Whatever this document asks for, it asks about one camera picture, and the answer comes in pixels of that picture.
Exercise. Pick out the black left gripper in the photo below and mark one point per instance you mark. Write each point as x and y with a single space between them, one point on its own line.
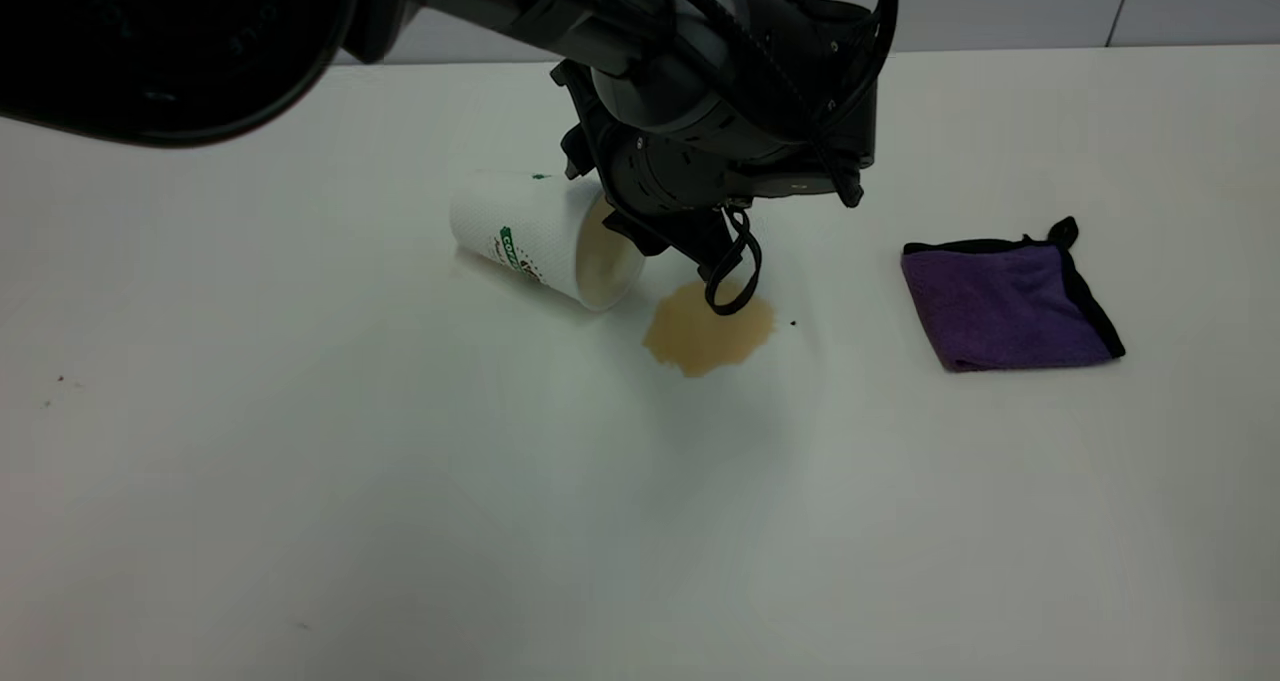
700 176

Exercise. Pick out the white paper coffee cup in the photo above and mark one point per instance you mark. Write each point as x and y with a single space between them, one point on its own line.
520 236

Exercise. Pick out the purple cloth with black trim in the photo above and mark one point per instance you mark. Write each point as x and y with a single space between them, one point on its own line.
1000 311

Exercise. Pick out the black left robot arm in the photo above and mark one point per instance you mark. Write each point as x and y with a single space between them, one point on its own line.
150 41

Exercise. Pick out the brown coffee spill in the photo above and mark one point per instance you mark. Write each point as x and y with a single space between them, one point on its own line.
700 341

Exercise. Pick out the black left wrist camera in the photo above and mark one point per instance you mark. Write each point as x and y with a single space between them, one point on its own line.
845 91

